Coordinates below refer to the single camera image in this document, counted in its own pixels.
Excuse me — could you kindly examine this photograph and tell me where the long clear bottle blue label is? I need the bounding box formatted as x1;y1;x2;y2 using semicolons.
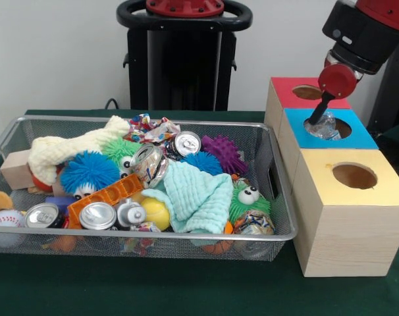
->
305;111;340;141

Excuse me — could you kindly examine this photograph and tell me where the blue spiky toy with eyes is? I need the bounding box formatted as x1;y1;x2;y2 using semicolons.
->
59;150;121;199

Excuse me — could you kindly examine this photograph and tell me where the cream knit cloth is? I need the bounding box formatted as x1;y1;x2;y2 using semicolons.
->
27;115;131;185

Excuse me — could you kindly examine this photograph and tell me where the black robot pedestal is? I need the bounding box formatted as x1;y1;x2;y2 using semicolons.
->
116;0;253;112

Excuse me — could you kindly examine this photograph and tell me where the crushed silver can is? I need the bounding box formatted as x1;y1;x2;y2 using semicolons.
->
129;144;170;188

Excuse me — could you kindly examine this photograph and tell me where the black drink can silver top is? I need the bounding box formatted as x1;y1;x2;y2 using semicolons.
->
165;130;202;162

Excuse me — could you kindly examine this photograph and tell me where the wooden box with three holes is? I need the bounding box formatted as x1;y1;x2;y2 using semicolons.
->
264;76;399;277

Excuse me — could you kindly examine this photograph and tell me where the purple spiky ball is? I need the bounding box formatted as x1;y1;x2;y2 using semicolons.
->
201;134;248;177

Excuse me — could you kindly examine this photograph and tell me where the green spiky toy with eyes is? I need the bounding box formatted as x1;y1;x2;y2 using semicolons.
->
228;182;271;228

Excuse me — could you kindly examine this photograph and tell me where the orange plastic tray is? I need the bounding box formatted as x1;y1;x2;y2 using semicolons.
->
66;173;144;230

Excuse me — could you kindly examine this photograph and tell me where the yellow ball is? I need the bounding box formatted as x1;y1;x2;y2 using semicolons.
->
140;197;171;230

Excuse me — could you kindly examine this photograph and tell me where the white baseball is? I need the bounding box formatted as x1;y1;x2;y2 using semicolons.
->
0;210;25;228

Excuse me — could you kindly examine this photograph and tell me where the black upright panel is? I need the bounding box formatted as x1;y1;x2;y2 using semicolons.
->
366;31;399;132

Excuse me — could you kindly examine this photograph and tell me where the silver wire mesh bin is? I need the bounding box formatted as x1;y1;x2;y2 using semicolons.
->
0;115;298;263

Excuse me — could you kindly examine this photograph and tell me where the mint green cloth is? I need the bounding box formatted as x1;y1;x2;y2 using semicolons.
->
142;161;235;235

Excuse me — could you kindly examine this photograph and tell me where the dark green table cloth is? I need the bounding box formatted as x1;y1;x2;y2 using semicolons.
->
0;109;399;316

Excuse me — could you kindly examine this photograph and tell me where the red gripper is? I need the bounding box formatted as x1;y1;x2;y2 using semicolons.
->
308;57;363;127

